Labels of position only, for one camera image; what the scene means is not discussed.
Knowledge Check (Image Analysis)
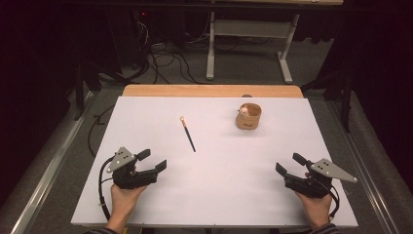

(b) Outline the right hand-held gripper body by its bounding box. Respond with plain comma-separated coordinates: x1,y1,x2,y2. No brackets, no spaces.
283,158,358,199

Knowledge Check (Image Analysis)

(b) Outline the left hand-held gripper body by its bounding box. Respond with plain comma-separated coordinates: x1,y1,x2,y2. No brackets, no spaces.
106,146,159,190

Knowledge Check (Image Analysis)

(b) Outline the person's left hand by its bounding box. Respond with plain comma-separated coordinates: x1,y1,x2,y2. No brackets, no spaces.
109,183,149,226

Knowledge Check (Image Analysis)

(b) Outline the person's right hand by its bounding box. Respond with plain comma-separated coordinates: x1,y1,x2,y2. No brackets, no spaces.
294,189,334,229

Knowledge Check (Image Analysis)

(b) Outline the white board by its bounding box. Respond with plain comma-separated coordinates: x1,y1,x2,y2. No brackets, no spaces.
70,96,358,228

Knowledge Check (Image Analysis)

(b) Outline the wooden pen holder cup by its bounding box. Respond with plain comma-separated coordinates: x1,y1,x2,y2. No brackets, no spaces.
235,102,263,131

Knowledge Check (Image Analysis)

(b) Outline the black metal stand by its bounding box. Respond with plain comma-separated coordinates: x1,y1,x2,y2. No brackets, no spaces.
71,60,102,122
300,62,356,134

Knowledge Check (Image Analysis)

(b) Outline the wooden table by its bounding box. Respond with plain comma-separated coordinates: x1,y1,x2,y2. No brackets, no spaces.
122,84,304,99

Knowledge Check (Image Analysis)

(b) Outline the black computer tower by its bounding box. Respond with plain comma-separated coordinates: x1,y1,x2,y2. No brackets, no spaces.
105,7,154,72

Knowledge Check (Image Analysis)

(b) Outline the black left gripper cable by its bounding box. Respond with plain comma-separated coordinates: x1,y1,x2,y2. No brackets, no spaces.
97,155,117,221

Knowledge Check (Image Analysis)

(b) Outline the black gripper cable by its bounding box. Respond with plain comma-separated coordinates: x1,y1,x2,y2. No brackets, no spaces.
97,155,117,221
319,181,341,219

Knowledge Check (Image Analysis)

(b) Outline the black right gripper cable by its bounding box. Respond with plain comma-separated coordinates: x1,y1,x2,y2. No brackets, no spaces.
319,181,341,219

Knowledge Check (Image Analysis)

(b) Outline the black floor cable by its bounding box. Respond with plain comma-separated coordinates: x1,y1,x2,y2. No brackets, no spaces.
87,103,117,159

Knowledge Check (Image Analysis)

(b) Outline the aluminium floor rail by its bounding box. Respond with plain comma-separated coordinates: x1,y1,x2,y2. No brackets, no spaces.
9,91,95,234
325,99,401,234

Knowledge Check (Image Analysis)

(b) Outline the bundle of black floor cables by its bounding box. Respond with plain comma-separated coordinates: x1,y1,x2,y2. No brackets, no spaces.
128,19,210,86

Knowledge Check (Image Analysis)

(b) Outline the white metal desk frame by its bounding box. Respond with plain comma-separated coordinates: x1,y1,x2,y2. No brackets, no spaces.
206,10,301,85

